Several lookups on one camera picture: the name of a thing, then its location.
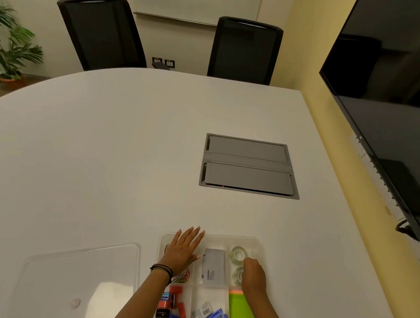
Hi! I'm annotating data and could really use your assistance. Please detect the green potted plant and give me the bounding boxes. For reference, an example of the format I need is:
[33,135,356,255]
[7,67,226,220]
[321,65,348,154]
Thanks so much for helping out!
[0,0,51,84]

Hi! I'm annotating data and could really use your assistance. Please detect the terracotta plant pot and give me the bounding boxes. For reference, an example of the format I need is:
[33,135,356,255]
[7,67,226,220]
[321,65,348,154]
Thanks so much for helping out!
[0,71,28,92]

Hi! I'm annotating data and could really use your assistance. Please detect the clear plastic lid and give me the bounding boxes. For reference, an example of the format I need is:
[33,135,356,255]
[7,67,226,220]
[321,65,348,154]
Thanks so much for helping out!
[5,230,144,318]

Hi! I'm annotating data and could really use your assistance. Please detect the person's left forearm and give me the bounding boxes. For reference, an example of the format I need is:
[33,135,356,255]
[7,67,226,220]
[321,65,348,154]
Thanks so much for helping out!
[107,263,174,318]

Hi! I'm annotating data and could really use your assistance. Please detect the black mesh office chair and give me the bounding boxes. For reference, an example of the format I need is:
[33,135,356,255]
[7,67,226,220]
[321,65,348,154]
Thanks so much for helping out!
[49,0,155,79]
[206,15,285,87]

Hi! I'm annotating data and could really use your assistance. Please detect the grey rectangular box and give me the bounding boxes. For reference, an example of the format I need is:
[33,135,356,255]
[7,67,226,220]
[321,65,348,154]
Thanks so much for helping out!
[201,247,231,290]

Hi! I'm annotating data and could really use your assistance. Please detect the coloured paper clips heap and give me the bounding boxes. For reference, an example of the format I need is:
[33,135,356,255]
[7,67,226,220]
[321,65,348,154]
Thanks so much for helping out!
[171,267,192,286]

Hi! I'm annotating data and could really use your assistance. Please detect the black wristbands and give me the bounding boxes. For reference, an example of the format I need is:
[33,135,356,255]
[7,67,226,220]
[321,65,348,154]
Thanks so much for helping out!
[148,263,175,286]

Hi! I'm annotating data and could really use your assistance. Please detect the small white staple packet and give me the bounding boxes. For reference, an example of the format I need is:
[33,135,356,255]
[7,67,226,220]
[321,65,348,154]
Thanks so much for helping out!
[192,300,215,318]

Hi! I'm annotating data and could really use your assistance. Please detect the large black wall screen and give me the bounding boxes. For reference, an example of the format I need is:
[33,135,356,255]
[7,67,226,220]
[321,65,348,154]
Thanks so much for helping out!
[298,0,420,270]

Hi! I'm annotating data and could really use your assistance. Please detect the clear tape roll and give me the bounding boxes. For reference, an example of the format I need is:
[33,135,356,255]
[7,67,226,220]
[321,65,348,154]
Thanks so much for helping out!
[229,245,249,264]
[231,265,247,285]

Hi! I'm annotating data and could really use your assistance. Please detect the pile of red blue clips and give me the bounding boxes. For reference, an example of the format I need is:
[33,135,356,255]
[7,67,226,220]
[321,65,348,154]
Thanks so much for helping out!
[154,283,190,318]

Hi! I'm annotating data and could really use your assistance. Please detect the grey table cable box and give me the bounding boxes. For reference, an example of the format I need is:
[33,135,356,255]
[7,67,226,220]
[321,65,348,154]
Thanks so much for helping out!
[198,132,306,201]

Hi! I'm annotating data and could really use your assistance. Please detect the person's left hand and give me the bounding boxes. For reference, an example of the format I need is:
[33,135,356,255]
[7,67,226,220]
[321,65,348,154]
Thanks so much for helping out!
[157,223,207,276]

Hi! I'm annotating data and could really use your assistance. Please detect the person's right hand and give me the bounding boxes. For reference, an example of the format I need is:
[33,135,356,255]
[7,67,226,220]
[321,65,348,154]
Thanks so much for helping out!
[239,257,272,301]

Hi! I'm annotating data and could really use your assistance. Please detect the clear plastic organizer tray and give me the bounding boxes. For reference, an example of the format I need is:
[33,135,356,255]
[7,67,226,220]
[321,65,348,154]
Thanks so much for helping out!
[149,226,278,318]

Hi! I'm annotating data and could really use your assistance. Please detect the black screen cable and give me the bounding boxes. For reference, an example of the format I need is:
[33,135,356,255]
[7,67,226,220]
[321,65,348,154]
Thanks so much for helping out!
[393,218,420,242]

